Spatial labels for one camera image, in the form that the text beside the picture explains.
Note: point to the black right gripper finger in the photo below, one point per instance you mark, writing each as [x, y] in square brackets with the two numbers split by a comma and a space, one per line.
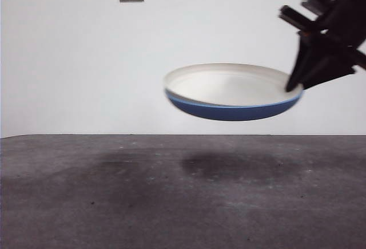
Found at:
[301, 60]
[328, 68]

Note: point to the white round plate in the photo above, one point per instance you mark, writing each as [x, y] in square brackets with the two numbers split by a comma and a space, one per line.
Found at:
[228, 86]

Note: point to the blue round plate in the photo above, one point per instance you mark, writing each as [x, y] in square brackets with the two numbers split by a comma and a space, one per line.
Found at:
[228, 113]

